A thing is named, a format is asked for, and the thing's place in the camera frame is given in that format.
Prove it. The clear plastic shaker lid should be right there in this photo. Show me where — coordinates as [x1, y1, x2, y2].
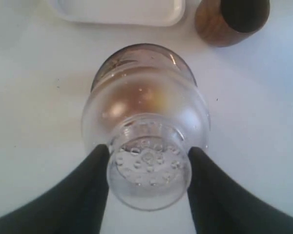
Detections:
[82, 73, 210, 211]

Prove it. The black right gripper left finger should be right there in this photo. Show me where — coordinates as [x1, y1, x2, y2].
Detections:
[0, 144, 110, 234]

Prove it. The clear plastic shaker body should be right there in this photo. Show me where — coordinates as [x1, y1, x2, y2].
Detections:
[91, 43, 197, 90]

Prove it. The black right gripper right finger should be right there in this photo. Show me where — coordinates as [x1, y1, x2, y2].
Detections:
[188, 147, 293, 234]

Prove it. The brown wooden cup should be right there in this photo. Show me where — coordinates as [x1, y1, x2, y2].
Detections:
[194, 0, 270, 47]

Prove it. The white rectangular tray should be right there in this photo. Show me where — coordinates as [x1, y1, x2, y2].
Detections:
[48, 0, 186, 27]

